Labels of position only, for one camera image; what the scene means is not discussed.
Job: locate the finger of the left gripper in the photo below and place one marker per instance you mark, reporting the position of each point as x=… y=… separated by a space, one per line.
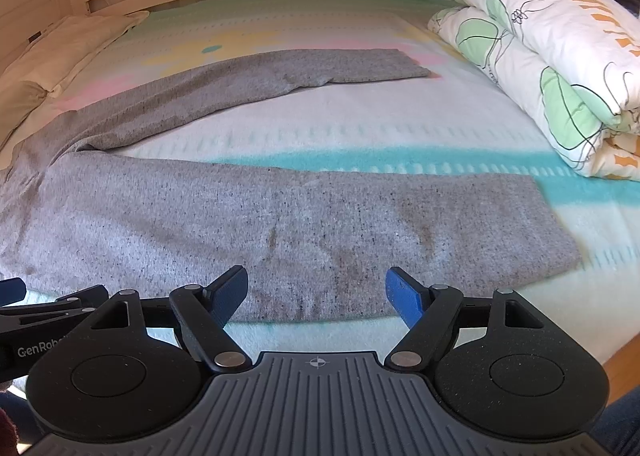
x=12 y=291

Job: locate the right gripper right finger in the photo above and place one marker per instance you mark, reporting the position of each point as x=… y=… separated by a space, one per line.
x=430 y=314

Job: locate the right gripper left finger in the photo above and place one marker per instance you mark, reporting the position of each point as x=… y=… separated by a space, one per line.
x=202 y=313

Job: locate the grey speckled pants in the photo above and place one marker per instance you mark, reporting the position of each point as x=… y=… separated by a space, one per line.
x=316 y=245

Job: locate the beige pillow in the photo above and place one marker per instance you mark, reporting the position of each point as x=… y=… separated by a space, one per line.
x=17 y=102

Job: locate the floral pastel bed blanket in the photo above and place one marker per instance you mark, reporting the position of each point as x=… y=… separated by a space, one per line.
x=455 y=123

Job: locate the cream pillow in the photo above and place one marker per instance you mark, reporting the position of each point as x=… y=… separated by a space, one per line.
x=67 y=47

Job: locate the folded floral white duvet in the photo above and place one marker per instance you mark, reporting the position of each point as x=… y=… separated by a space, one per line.
x=571 y=65

